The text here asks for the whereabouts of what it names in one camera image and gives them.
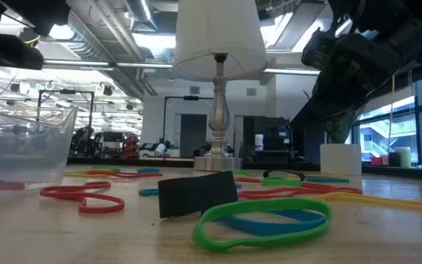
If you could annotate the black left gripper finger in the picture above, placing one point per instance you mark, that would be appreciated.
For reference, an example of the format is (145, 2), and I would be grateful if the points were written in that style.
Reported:
(2, 51)

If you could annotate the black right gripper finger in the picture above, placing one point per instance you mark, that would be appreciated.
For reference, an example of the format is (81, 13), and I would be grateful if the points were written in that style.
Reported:
(328, 108)

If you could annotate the thin black rubber band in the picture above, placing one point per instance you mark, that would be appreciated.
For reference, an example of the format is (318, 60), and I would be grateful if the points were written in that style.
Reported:
(284, 171)

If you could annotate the clear plastic bin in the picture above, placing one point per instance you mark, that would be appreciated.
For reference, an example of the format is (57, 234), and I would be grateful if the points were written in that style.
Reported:
(31, 154)

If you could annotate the wide green rubber band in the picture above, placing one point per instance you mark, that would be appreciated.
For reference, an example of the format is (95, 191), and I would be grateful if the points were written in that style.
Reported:
(266, 204)

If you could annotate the wide blue rubber band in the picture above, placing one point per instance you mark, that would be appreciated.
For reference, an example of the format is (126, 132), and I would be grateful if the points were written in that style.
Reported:
(269, 230)

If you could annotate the wide black rubber band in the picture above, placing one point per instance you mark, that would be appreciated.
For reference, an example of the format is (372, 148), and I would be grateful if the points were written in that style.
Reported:
(196, 196)

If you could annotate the tall black cabinet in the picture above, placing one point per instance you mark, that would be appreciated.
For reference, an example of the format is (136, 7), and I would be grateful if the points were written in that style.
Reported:
(308, 146)

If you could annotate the snake plant in white pot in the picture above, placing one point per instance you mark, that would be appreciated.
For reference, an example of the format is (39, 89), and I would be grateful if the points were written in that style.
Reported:
(341, 159)

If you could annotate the ceiling light bar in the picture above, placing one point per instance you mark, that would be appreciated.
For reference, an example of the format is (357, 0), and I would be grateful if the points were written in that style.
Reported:
(141, 65)
(288, 71)

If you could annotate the black equipment cabinet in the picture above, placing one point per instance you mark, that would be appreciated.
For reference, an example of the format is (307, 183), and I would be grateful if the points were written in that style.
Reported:
(269, 135)

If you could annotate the small red box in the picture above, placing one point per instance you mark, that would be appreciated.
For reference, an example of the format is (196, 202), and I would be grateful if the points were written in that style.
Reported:
(377, 160)

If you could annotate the white canister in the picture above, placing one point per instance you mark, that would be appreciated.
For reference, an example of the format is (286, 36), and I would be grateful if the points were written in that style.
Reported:
(259, 142)

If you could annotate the small black container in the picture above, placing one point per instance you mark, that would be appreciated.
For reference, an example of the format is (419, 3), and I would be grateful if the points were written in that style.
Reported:
(394, 159)

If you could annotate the pale green cylinder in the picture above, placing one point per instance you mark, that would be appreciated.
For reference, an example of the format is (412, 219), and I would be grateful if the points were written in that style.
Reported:
(403, 157)

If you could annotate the person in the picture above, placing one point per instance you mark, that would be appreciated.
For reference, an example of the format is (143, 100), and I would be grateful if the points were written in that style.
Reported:
(83, 135)

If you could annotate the white shade silver table lamp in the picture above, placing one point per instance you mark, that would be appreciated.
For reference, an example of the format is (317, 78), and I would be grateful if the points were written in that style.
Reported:
(218, 36)

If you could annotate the grey door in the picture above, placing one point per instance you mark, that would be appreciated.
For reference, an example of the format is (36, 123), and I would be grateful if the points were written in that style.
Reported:
(192, 135)

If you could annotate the black monitor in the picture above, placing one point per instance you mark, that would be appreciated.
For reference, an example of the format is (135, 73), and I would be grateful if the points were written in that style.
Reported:
(113, 136)

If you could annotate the red shelf cart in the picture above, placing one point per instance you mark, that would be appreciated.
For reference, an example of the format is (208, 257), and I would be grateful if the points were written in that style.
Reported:
(131, 146)

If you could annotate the white round object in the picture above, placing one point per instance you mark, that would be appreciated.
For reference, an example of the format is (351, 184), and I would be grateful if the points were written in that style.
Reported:
(160, 148)

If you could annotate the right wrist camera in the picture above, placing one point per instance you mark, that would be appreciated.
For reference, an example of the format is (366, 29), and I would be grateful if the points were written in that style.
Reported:
(319, 49)

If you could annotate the round silver ceiling duct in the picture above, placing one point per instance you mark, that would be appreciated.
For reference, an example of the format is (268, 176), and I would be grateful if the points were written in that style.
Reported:
(143, 14)

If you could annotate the black metal frame rig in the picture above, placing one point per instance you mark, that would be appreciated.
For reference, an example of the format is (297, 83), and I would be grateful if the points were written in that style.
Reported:
(91, 110)
(190, 98)

